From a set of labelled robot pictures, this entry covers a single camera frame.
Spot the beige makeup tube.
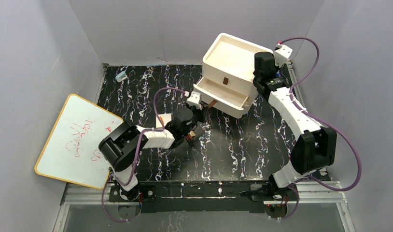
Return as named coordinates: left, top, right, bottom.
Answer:
left=188, top=130, right=196, bottom=138

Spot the white square makeup packet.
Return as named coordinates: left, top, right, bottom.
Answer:
left=155, top=114, right=172, bottom=128

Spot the white drawer organizer box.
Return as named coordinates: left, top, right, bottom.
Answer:
left=202, top=33, right=272, bottom=118

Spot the white pull-out drawer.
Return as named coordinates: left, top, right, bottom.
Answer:
left=193, top=77, right=253, bottom=110

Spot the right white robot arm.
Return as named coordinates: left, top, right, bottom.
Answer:
left=253, top=52, right=337, bottom=195

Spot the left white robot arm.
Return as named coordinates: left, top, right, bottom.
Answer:
left=98, top=106, right=208, bottom=192

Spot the small white blue clip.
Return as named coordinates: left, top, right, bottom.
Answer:
left=115, top=72, right=127, bottom=83

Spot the yellow framed whiteboard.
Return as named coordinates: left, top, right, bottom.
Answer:
left=34, top=94, right=123, bottom=189

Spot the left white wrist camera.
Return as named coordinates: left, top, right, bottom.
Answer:
left=186, top=91, right=202, bottom=110

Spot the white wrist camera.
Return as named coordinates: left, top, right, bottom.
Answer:
left=186, top=91, right=202, bottom=110
left=273, top=43, right=293, bottom=67

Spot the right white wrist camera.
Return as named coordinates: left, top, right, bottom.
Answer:
left=273, top=43, right=293, bottom=67

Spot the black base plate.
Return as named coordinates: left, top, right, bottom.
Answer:
left=107, top=181, right=297, bottom=215

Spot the aluminium rail frame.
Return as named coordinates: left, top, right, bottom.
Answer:
left=52, top=59, right=355, bottom=232

